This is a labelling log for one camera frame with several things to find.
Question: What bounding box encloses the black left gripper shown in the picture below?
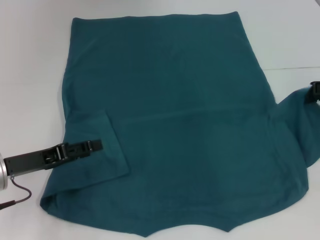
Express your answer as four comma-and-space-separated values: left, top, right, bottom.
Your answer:
3, 138, 104, 176

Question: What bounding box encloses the blue teal shirt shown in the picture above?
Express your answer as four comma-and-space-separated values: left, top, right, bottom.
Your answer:
39, 11, 320, 238

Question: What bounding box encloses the left arm brown cable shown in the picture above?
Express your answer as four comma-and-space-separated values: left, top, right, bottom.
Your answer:
0, 175, 33, 210

